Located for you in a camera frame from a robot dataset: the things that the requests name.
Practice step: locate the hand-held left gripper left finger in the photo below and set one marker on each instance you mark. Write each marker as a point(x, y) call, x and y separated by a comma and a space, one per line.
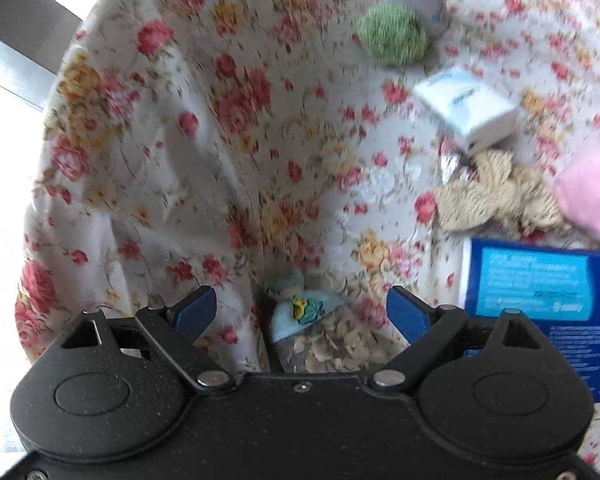
point(195, 312)

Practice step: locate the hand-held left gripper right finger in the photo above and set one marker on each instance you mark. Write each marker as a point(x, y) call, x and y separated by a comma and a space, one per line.
point(405, 312)

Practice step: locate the beige lace cloth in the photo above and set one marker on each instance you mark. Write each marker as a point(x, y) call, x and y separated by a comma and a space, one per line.
point(500, 200)

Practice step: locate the small white box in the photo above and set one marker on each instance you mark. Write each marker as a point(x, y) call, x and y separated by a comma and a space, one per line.
point(467, 105)

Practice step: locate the pink cloth pouch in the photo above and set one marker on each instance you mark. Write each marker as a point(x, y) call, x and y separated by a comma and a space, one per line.
point(592, 190)

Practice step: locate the green fuzzy ball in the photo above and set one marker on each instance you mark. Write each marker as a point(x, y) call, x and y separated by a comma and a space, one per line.
point(391, 34)

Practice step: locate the blue tissue pack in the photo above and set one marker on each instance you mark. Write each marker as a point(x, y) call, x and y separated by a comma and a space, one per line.
point(540, 310)

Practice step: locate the floral blanket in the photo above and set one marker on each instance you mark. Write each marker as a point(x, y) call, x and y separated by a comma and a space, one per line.
point(205, 160)

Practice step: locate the silver foil wrapper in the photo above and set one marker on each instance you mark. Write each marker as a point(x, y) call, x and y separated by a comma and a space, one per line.
point(457, 167)

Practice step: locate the window frame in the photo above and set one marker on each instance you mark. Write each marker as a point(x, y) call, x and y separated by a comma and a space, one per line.
point(15, 35)

